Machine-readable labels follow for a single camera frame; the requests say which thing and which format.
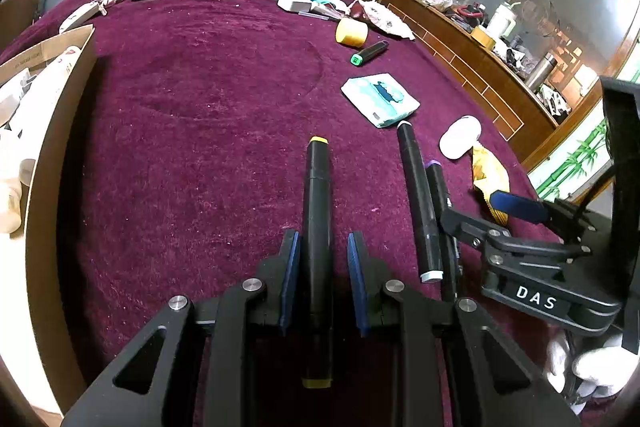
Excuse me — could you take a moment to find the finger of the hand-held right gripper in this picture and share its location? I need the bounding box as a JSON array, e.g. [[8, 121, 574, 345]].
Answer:
[[440, 206, 513, 254], [489, 190, 598, 238]]

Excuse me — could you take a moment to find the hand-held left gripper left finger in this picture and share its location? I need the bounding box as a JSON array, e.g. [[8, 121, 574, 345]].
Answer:
[[60, 229, 302, 427]]

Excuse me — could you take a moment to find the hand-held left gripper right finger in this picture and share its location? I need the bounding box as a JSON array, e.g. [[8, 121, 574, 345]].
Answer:
[[347, 231, 583, 427]]

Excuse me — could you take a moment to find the purple-capped black marker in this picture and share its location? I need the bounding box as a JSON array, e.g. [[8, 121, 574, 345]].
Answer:
[[424, 161, 461, 303]]

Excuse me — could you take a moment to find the yellow-capped black marker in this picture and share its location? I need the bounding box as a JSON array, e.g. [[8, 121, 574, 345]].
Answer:
[[300, 136, 335, 390]]

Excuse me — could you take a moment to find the brown cardboard box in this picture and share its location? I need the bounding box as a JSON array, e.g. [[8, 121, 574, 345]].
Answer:
[[0, 25, 98, 408]]

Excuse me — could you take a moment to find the person's right hand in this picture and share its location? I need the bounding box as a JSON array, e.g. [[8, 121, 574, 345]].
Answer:
[[545, 334, 635, 415]]

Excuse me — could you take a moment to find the yellow snack packet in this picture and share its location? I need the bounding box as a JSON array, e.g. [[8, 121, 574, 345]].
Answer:
[[470, 144, 511, 228]]

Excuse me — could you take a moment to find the white-capped black marker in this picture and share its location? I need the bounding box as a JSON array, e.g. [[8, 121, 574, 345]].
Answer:
[[396, 120, 445, 284]]

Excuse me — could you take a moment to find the white oval case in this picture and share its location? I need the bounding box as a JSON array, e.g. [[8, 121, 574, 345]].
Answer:
[[439, 115, 482, 160]]

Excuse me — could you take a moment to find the steel thermos flask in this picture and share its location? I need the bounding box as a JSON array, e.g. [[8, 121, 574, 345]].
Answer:
[[526, 53, 558, 94]]

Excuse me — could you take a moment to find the wooden cabinet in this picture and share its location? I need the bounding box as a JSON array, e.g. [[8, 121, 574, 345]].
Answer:
[[355, 0, 640, 168]]

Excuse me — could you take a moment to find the teal white tissue packet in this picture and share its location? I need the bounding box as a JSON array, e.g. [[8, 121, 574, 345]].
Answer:
[[341, 74, 421, 130]]

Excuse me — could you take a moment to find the small yellow box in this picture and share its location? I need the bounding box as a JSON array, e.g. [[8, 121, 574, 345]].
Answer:
[[470, 26, 497, 50]]

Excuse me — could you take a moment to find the white tumbler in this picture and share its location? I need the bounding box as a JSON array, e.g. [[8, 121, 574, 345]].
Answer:
[[486, 1, 521, 38]]

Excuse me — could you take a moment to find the green-capped black marker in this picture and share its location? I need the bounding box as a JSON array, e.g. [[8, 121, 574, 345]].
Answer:
[[349, 40, 390, 68]]

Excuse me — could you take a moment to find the yellow tape roll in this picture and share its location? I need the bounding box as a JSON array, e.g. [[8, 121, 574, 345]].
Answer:
[[335, 18, 369, 46]]

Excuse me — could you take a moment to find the red brown foil packet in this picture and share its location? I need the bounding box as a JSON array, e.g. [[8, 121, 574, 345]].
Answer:
[[347, 0, 416, 40]]

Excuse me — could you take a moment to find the white car key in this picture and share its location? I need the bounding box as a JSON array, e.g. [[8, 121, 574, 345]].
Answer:
[[59, 2, 101, 35]]

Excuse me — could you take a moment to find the bamboo wall picture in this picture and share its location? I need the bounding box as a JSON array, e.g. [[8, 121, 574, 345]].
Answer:
[[527, 107, 616, 202]]

